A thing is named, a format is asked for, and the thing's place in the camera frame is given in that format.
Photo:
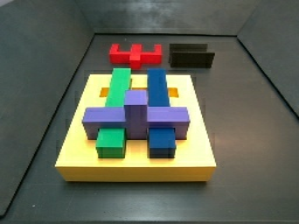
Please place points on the purple cross block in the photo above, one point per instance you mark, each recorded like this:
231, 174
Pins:
136, 117

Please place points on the red E-shaped block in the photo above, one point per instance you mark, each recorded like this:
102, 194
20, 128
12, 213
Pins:
135, 57

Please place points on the yellow base board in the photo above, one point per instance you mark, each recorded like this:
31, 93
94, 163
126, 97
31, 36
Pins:
79, 163

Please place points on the black bracket holder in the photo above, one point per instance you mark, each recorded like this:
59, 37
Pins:
190, 56

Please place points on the blue long block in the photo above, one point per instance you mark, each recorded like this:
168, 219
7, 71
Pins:
160, 137

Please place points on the green long block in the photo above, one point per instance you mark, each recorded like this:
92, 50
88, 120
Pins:
111, 138

